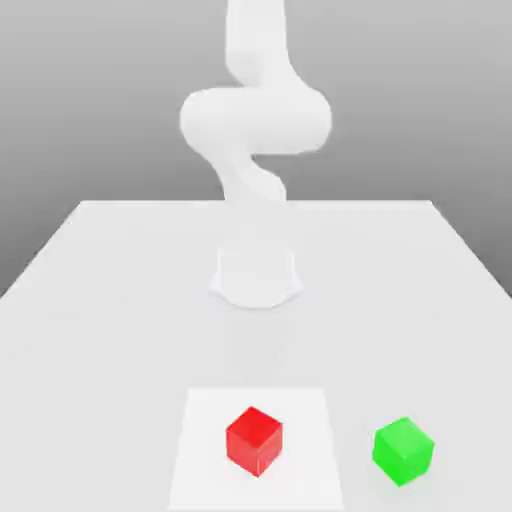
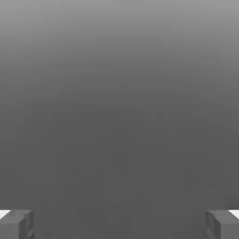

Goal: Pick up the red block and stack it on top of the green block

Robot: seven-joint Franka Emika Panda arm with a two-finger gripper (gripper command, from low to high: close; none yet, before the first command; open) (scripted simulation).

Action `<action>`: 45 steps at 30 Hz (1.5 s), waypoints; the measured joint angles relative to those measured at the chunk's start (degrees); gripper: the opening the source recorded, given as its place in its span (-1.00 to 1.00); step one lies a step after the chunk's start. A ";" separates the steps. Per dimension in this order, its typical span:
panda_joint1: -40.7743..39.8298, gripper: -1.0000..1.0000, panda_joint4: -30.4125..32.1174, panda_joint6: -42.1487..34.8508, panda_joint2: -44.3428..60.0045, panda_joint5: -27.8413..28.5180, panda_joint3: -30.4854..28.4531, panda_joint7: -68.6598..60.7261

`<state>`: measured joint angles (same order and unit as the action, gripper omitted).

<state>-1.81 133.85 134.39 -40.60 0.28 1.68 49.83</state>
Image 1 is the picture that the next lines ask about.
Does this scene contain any small red cube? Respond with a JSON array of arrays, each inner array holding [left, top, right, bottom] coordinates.
[[225, 405, 284, 479]]

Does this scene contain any small green cube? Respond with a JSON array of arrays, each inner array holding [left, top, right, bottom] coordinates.
[[371, 416, 436, 488]]

